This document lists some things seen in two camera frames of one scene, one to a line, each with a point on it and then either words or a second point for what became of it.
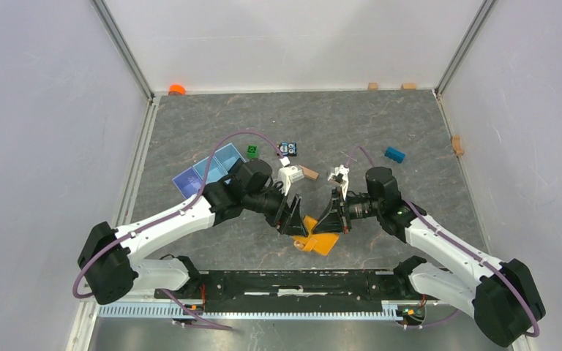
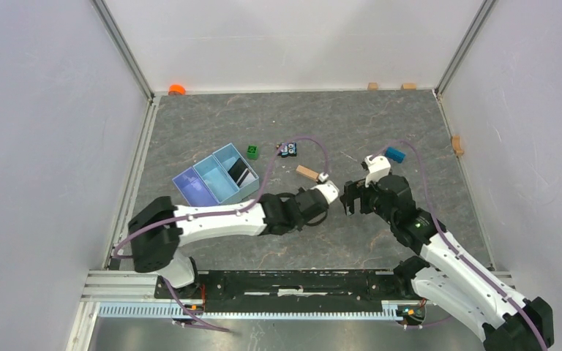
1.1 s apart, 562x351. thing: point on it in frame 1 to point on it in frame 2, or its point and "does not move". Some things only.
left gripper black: x=287 y=220 to x=301 y=191
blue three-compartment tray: x=189 y=182 does not move
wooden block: x=310 y=173 does not move
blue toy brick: x=394 y=154 does not move
